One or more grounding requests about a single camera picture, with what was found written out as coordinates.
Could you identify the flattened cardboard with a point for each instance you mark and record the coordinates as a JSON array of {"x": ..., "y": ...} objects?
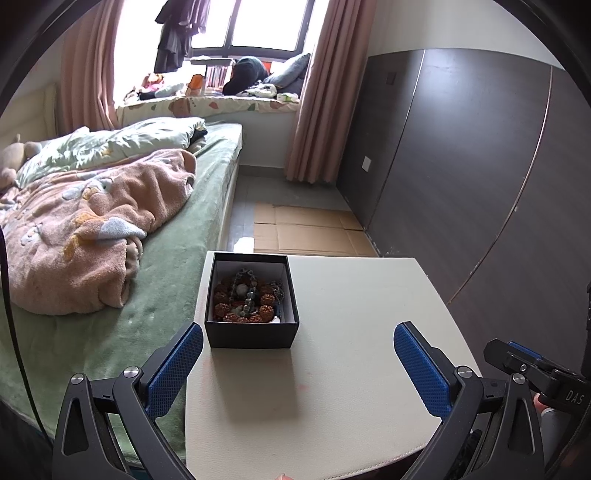
[{"x": 304, "y": 230}]

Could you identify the black bag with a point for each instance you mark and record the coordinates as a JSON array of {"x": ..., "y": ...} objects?
[{"x": 247, "y": 74}]

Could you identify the grey pillow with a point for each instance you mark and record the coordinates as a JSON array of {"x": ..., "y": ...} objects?
[{"x": 288, "y": 71}]

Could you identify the wide pink curtain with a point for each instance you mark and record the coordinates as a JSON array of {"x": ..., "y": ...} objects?
[{"x": 323, "y": 92}]

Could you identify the narrow pink curtain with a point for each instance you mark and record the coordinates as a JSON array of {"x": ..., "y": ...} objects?
[{"x": 87, "y": 69}]

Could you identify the white wall socket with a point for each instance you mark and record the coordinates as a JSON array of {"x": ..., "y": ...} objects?
[{"x": 366, "y": 164}]

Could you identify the black garment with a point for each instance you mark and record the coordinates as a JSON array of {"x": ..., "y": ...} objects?
[{"x": 198, "y": 134}]

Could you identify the dark wooden wardrobe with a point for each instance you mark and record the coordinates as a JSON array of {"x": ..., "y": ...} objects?
[{"x": 461, "y": 184}]

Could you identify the beige plush toy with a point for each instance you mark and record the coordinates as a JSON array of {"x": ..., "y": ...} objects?
[{"x": 11, "y": 154}]

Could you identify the person's right hand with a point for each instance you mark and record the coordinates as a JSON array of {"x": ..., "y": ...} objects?
[{"x": 539, "y": 402}]

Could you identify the black jewelry box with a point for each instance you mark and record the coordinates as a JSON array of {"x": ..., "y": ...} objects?
[{"x": 249, "y": 337}]

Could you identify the orange box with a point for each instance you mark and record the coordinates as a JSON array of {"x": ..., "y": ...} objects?
[{"x": 196, "y": 84}]

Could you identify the white printed pillow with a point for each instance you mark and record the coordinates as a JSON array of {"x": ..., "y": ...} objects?
[{"x": 264, "y": 90}]

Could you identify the floral window seat cushion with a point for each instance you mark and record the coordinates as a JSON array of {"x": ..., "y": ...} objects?
[{"x": 207, "y": 105}]

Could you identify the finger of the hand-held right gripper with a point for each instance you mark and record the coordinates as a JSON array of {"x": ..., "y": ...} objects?
[
  {"x": 498, "y": 355},
  {"x": 524, "y": 349}
]

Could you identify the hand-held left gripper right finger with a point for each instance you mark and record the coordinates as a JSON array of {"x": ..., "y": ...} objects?
[{"x": 422, "y": 374}]

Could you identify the window with dark frame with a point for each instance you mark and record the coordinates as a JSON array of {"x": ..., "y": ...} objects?
[{"x": 268, "y": 23}]

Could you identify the bed with green sheet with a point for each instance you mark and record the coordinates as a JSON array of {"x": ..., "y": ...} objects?
[{"x": 175, "y": 258}]

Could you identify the pile of colourful clothes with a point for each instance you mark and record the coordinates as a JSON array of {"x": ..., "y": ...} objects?
[{"x": 154, "y": 87}]

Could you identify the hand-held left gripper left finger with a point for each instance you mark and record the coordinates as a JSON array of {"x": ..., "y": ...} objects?
[{"x": 175, "y": 374}]

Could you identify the hanging dark clothes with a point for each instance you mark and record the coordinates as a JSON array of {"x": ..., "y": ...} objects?
[{"x": 178, "y": 32}]

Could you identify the pink fleece blanket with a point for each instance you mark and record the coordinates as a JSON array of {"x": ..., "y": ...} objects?
[{"x": 92, "y": 221}]

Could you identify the green floral pillow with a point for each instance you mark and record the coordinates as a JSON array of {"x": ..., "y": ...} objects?
[{"x": 129, "y": 138}]

